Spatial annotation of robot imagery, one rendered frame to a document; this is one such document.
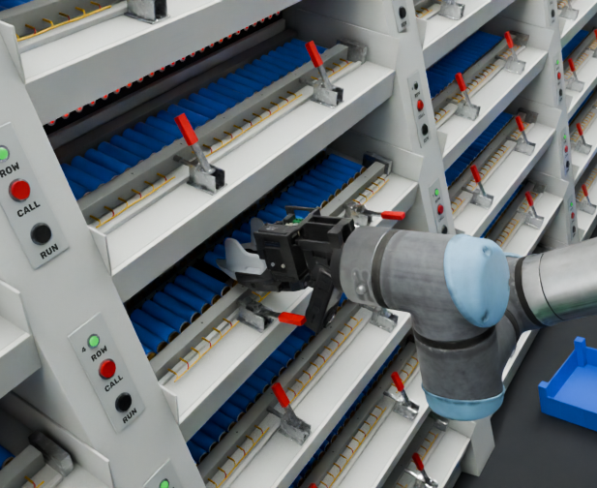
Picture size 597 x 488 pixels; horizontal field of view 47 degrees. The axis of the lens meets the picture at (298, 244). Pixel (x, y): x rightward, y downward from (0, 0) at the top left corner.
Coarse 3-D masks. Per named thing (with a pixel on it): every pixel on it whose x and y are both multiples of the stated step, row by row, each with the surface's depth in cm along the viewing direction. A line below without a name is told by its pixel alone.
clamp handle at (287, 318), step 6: (258, 306) 86; (258, 312) 86; (264, 312) 86; (270, 312) 86; (276, 312) 85; (276, 318) 85; (282, 318) 84; (288, 318) 83; (294, 318) 83; (300, 318) 83; (300, 324) 82
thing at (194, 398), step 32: (320, 160) 119; (352, 160) 120; (384, 160) 115; (416, 160) 113; (384, 192) 112; (416, 192) 116; (384, 224) 109; (160, 288) 92; (224, 352) 84; (256, 352) 86; (160, 384) 73; (192, 384) 80; (224, 384) 81; (192, 416) 77
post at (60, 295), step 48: (0, 48) 56; (0, 96) 57; (48, 144) 60; (48, 192) 61; (0, 240) 58; (48, 288) 61; (96, 288) 66; (48, 336) 62; (48, 384) 65; (144, 384) 71; (96, 432) 67; (144, 432) 72; (144, 480) 72; (192, 480) 78
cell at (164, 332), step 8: (136, 312) 86; (144, 312) 86; (136, 320) 85; (144, 320) 85; (152, 320) 84; (152, 328) 84; (160, 328) 84; (168, 328) 84; (160, 336) 84; (168, 336) 83
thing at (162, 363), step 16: (368, 176) 111; (352, 192) 108; (336, 208) 104; (240, 288) 89; (224, 304) 87; (208, 320) 84; (192, 336) 82; (160, 352) 80; (176, 352) 80; (160, 368) 78
